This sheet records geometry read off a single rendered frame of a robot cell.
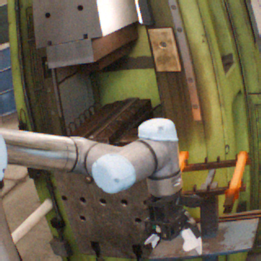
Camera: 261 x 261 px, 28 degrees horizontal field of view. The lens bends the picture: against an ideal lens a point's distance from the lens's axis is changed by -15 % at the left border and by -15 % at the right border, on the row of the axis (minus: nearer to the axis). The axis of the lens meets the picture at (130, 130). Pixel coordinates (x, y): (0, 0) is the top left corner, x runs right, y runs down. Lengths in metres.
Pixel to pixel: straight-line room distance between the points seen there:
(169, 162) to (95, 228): 1.07
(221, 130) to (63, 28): 0.70
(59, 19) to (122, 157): 0.99
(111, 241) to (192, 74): 0.72
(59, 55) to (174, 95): 0.44
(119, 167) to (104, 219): 1.07
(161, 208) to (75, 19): 0.95
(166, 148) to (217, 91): 0.88
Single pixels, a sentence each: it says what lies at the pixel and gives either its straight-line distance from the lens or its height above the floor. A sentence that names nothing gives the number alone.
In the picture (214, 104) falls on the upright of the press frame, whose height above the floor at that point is 1.05.
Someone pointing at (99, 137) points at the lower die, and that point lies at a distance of 2.11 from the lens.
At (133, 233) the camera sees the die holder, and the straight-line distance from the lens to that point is 2.17.
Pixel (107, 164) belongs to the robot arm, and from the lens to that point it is 1.12.
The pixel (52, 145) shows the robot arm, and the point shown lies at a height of 1.30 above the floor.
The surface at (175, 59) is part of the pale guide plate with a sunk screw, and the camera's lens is 2.03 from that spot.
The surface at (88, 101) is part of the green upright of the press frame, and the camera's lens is 2.52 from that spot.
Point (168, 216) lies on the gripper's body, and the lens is 1.27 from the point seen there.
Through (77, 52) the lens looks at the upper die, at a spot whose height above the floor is 1.32.
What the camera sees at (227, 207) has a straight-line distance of 1.58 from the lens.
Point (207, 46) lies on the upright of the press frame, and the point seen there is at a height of 1.28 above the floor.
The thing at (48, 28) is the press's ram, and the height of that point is 1.45.
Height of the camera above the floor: 1.67
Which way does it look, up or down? 19 degrees down
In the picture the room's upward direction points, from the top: 10 degrees counter-clockwise
